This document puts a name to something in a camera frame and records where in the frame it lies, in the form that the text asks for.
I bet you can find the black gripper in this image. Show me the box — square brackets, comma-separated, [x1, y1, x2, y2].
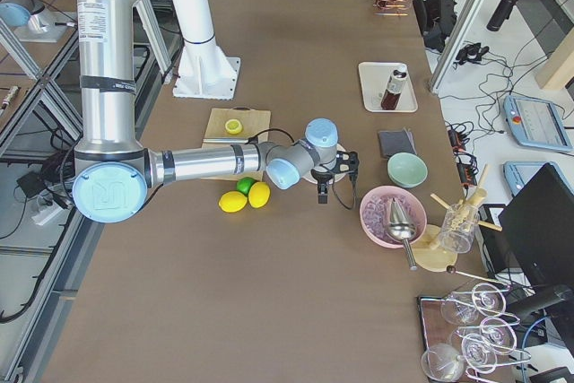
[310, 151, 360, 204]

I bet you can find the white round plate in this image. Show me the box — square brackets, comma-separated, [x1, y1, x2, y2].
[302, 144, 349, 185]

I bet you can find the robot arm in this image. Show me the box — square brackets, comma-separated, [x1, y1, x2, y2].
[72, 0, 359, 223]
[1, 0, 76, 43]

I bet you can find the cream rectangular tray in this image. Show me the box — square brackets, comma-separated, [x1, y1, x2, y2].
[358, 62, 418, 113]

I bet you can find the dark tea bottle on tray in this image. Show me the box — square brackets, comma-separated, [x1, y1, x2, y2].
[380, 64, 408, 110]

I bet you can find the pink bowl with ice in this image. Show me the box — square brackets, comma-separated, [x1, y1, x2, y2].
[360, 186, 427, 249]

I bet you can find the yellow lemon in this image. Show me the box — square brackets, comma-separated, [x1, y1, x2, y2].
[248, 181, 271, 208]
[218, 190, 248, 213]

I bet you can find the green lime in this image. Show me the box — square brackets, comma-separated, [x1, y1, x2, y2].
[236, 177, 257, 196]

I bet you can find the grey folded cloth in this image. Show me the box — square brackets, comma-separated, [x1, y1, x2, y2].
[378, 129, 417, 159]

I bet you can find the green bowl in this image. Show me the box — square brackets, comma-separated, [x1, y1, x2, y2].
[387, 152, 428, 188]

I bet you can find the metal scoop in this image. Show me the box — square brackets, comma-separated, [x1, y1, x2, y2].
[386, 197, 418, 271]

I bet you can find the wooden cutting board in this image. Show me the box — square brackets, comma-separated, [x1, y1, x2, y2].
[197, 107, 272, 182]

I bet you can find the half lemon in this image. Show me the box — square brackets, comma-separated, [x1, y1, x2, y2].
[224, 118, 243, 135]

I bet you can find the wooden mug tree stand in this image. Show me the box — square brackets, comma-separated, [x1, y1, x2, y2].
[413, 164, 502, 272]

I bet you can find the clear glass mug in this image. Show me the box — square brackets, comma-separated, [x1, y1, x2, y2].
[438, 204, 478, 254]

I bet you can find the blue teach pendant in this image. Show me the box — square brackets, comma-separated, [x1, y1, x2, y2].
[502, 161, 545, 196]
[503, 95, 573, 152]

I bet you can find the wine glass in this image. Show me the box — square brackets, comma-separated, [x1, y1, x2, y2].
[421, 343, 465, 382]
[461, 334, 498, 374]
[448, 318, 517, 355]
[440, 283, 506, 326]

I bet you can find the black monitor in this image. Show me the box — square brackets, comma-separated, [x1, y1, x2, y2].
[500, 163, 573, 287]

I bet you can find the black thermos bottle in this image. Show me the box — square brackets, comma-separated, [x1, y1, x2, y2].
[486, 0, 517, 31]

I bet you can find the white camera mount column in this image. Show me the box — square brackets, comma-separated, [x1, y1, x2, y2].
[172, 0, 240, 100]

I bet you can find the aluminium frame post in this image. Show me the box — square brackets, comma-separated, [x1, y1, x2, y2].
[429, 0, 484, 95]

